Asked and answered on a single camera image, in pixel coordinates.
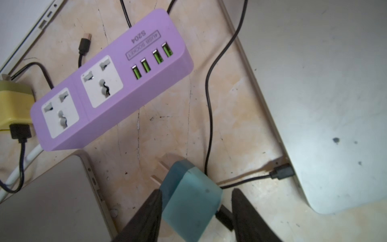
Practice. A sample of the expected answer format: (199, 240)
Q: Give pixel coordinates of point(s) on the yellow usb charger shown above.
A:
(16, 102)

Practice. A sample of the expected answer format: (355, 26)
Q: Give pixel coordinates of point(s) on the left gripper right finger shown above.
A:
(249, 226)

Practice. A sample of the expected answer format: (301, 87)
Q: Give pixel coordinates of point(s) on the silver laptop front left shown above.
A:
(64, 204)

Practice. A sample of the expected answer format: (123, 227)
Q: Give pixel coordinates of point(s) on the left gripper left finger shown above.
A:
(145, 224)

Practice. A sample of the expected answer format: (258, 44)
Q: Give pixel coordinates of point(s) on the silver laptop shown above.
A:
(64, 204)
(321, 68)

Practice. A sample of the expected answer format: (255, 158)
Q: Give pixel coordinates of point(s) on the white laptop back left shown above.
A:
(22, 22)

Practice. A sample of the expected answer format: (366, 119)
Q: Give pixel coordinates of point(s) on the purple power strip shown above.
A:
(142, 63)

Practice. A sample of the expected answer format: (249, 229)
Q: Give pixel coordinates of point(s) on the silver laptop front right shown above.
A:
(321, 68)

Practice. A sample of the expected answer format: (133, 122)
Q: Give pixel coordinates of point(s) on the teal usb charger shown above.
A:
(190, 199)

